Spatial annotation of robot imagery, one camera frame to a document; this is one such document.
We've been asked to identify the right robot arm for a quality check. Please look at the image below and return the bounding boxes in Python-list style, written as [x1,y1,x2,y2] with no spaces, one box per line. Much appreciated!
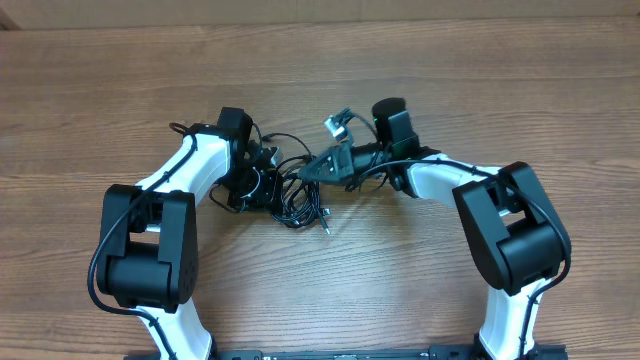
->
[299,97,571,359]

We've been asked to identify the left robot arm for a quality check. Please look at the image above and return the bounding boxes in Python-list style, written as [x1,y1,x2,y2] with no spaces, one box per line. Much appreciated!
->
[87,107,282,359]

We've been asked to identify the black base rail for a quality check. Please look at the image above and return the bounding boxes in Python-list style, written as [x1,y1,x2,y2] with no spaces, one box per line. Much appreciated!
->
[123,345,569,360]

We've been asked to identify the black USB cable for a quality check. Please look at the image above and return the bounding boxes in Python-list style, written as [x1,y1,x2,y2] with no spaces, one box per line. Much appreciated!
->
[269,154,332,236]

